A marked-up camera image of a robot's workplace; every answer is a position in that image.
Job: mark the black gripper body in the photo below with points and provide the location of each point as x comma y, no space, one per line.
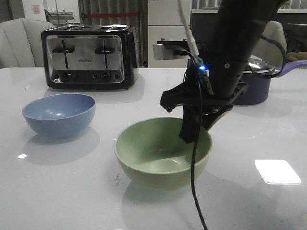
214,87

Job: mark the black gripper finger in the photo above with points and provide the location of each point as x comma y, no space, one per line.
190,124
208,120

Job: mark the green bowl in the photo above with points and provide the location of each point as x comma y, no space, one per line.
151,153

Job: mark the blue bowl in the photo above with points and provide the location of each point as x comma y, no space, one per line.
60,115

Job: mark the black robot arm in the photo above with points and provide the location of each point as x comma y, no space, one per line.
239,26

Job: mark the white refrigerator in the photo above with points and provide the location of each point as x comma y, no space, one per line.
164,23

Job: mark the dark blue saucepan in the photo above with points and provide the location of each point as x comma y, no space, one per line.
259,84

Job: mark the glass pot lid blue knob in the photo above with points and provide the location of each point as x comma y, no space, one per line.
259,67

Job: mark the dark kitchen counter cabinet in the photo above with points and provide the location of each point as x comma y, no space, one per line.
289,29

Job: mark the grey chair right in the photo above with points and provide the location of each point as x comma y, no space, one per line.
271,43

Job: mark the grey chair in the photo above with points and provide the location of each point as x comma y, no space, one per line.
21,44
271,43

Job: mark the black and chrome toaster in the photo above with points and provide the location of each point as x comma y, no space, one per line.
90,57

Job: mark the grey chair left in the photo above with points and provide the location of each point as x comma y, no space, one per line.
21,44

